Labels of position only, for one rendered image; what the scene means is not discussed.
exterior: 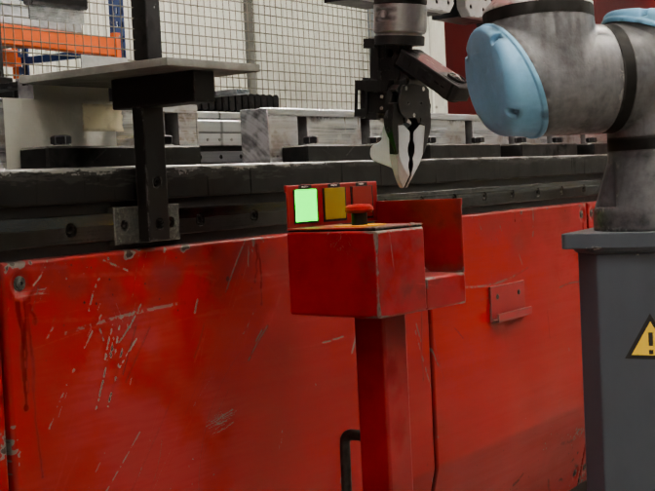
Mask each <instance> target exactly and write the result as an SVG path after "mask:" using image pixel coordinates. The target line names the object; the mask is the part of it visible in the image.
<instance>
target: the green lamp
mask: <svg viewBox="0 0 655 491"><path fill-rule="evenodd" d="M294 197H295V217H296V222H305V221H316V220H318V207H317V189H302V190H294Z"/></svg>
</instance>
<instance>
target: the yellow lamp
mask: <svg viewBox="0 0 655 491"><path fill-rule="evenodd" d="M324 192H325V213H326V220H328V219H339V218H346V212H345V210H344V209H345V207H346V205H345V187H338V188H324Z"/></svg>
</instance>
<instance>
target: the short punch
mask: <svg viewBox="0 0 655 491"><path fill-rule="evenodd" d="M23 4H24V5H27V6H28V16H29V19H35V20H43V21H53V22H62V23H72V24H82V25H85V21H84V11H87V10H88V0H23Z"/></svg>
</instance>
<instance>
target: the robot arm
mask: <svg viewBox="0 0 655 491"><path fill-rule="evenodd" d="M373 4H374V5H373V32H374V33H376V34H377V35H376V36H374V38H372V39H364V49H370V78H363V80H355V113H354V117H361V118H365V120H380V119H384V126H383V129H382V139H381V141H380V142H378V143H376V144H374V145H373V146H371V148H370V157H371V159H372V160H373V161H375V162H377V163H380V164H382V165H385V166H387V167H390V168H392V170H393V173H394V176H395V178H396V181H397V183H398V185H399V187H400V188H406V187H407V186H408V184H409V182H410V180H411V179H412V177H413V175H414V173H415V171H416V170H417V168H418V166H419V163H420V161H421V158H422V155H423V153H424V152H425V149H426V145H427V142H428V138H429V134H430V129H431V103H430V98H429V89H428V88H430V89H431V90H433V91H434V92H436V93H437V94H439V95H440V96H441V97H442V98H443V99H445V100H447V101H449V102H458V101H467V100H468V98H469V96H470V98H471V101H472V103H473V106H474V108H475V110H476V112H477V114H478V116H479V118H480V119H481V120H482V122H483V124H484V125H485V126H486V127H487V128H488V129H489V130H490V131H492V132H494V133H496V134H499V135H502V136H524V137H527V138H538V137H541V136H551V135H574V134H600V133H607V165H606V168H605V172H604V175H603V179H602V182H601V185H600V189H599V192H598V196H597V202H596V205H595V209H594V230H595V231H602V232H651V231H655V8H649V9H642V8H630V9H621V10H615V11H612V12H609V13H607V14H606V15H605V16H604V17H603V21H602V22H601V24H596V22H595V10H594V1H593V0H492V1H491V3H490V4H489V5H488V6H487V7H486V8H485V10H484V11H483V12H482V25H481V26H480V27H477V28H476V29H475V30H474V31H473V32H472V34H471V35H470V37H469V40H468V43H467V47H466V52H467V56H466V57H465V73H466V79H465V78H464V77H462V76H460V75H459V74H456V73H454V72H453V71H451V70H450V69H448V68H447V67H445V66H444V65H442V64H441V63H439V62H438V61H436V60H435V59H434V58H432V57H430V56H429V55H427V54H426V53H424V52H423V51H421V50H415V49H413V48H412V47H423V46H425V37H424V36H422V34H425V33H426V32H427V0H374V2H373ZM427 87H428V88H427ZM358 91H361V109H358ZM408 119H409V121H410V122H411V124H410V123H407V120H408Z"/></svg>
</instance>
